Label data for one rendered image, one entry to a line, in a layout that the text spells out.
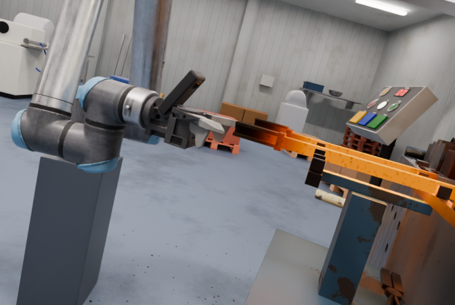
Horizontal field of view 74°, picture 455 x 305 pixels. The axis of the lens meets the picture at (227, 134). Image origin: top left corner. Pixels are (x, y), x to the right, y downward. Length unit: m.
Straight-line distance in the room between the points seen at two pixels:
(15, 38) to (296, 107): 6.07
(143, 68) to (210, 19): 8.57
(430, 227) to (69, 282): 1.19
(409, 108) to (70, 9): 1.28
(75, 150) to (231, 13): 8.97
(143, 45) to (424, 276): 0.97
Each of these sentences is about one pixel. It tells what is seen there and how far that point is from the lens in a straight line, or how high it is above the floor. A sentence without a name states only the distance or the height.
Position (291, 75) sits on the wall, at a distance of 9.58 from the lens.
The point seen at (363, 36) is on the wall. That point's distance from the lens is 10.35.
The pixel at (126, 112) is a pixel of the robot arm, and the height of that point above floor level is 0.89.
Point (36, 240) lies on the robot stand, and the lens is 1.35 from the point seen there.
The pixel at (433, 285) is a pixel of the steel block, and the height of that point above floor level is 0.66.
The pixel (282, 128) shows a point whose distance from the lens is 0.73.
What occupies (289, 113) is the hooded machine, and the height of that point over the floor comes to 0.71.
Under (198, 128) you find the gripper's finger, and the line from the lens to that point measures 0.60.
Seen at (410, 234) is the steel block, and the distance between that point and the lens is 0.90.
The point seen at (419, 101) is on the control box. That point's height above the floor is 1.13.
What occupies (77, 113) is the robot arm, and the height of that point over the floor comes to 0.77.
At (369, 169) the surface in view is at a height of 0.91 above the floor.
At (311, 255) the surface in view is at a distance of 0.81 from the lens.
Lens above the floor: 0.99
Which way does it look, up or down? 9 degrees down
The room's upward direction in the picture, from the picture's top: 15 degrees clockwise
